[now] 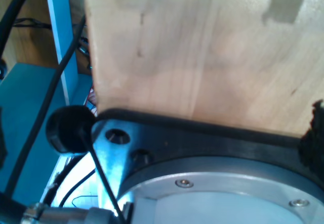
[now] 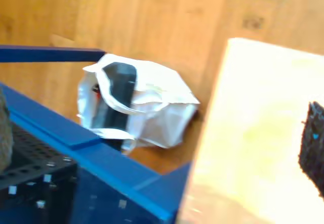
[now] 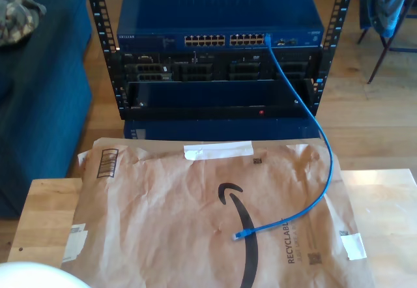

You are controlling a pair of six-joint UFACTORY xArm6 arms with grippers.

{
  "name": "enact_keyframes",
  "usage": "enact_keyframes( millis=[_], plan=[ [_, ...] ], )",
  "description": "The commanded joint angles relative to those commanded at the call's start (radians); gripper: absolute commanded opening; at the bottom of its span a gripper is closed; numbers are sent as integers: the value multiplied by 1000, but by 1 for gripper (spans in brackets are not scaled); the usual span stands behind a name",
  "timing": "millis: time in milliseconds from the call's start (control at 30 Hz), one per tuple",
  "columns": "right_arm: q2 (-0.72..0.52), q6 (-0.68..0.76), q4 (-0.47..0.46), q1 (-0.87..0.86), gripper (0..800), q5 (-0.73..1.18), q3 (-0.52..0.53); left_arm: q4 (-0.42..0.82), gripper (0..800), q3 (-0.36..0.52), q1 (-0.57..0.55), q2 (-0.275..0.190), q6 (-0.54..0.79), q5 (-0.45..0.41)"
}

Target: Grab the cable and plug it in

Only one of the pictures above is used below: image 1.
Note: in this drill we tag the round black knob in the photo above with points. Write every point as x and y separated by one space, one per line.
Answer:
68 130

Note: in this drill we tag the blue-green panel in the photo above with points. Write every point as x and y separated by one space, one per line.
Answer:
25 94

